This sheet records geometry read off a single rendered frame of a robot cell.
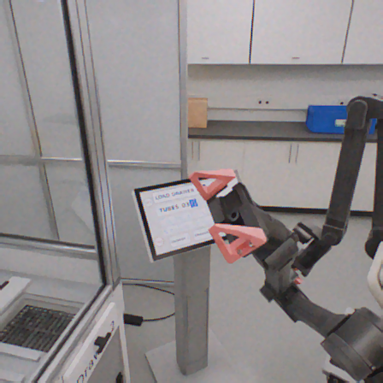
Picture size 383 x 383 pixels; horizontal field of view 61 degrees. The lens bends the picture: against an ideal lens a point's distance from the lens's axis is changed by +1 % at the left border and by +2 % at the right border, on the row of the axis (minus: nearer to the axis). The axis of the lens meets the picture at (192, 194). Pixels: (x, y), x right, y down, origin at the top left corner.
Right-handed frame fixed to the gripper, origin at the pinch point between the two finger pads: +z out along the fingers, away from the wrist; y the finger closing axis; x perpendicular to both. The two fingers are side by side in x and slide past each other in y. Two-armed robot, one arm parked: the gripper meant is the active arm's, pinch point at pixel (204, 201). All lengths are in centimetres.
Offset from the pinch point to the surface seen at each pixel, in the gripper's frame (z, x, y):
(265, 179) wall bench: -254, -59, 175
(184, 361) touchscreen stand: -118, -111, 14
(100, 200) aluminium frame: -18, -44, 40
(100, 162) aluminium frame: -13, -36, 47
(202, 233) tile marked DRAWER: -72, -46, 44
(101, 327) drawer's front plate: -34, -70, 13
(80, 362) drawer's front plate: -27, -71, 3
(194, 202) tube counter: -67, -41, 57
